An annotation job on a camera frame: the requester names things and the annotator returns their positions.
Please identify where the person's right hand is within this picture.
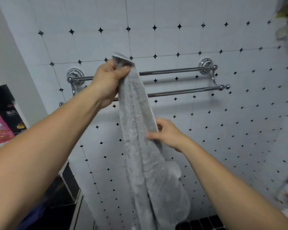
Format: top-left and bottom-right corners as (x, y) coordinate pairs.
(146, 119), (191, 153)

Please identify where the person's left hand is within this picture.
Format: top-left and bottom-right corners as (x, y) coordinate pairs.
(89, 59), (131, 110)

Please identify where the grey terry towel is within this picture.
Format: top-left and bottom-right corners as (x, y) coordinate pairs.
(111, 52), (191, 230)

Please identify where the person's right forearm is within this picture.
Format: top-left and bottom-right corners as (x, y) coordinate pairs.
(182, 136), (288, 230)

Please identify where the person's left forearm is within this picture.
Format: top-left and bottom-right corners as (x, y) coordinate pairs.
(0, 86), (119, 230)

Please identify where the black framed cabinet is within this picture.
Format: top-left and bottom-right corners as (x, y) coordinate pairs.
(17, 162), (96, 230)

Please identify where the black cardboard box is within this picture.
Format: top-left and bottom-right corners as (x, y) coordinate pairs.
(0, 85), (28, 136)

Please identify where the chrome double towel rail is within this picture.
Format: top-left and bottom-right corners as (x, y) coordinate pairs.
(59, 58), (231, 107)

